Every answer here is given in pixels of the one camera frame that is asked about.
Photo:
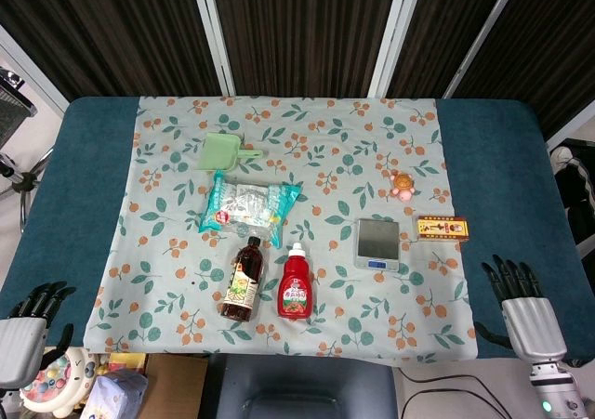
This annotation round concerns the white partition frame post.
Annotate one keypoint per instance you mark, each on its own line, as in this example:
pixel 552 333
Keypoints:
pixel 395 33
pixel 483 33
pixel 32 75
pixel 214 33

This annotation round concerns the dark blue chair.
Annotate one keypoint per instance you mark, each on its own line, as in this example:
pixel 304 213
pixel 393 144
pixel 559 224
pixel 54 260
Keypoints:
pixel 297 386

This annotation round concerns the silver digital kitchen scale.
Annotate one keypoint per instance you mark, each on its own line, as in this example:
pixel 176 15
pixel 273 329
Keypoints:
pixel 377 244

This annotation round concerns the brown cardboard piece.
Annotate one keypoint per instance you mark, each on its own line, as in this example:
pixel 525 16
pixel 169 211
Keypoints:
pixel 172 386

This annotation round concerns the dark sauce bottle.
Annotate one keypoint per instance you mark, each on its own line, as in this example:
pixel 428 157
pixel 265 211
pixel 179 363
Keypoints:
pixel 243 282

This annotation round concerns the black white bag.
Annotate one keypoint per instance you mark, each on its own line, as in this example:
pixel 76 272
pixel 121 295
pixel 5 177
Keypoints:
pixel 574 182

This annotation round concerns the floral tablecloth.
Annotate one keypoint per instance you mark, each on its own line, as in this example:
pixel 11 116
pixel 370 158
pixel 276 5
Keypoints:
pixel 297 233

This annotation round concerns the white colourful toy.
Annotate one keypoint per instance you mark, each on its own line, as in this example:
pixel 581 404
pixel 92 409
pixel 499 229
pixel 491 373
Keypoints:
pixel 56 382

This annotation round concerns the pale blue package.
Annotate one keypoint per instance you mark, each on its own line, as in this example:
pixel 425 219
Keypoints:
pixel 116 393

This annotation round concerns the orange pink turtle toy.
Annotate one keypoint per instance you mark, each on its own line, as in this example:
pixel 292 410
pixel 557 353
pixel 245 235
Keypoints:
pixel 403 186

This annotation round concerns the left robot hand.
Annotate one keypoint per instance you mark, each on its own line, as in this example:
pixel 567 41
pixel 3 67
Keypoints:
pixel 18 340

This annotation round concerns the small yellow red box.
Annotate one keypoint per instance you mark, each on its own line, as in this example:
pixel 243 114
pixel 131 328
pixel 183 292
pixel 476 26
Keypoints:
pixel 441 229

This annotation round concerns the teal snack bag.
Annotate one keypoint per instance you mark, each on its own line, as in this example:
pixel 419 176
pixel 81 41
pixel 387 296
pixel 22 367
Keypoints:
pixel 248 207

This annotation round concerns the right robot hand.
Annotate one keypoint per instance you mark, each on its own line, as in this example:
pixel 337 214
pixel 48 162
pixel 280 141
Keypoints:
pixel 530 319

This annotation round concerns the green plastic dustpan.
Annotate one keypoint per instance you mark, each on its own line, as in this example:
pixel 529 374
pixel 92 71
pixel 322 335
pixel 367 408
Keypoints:
pixel 223 152

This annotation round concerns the red ketchup bottle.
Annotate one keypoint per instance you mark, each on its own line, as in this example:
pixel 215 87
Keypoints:
pixel 294 285

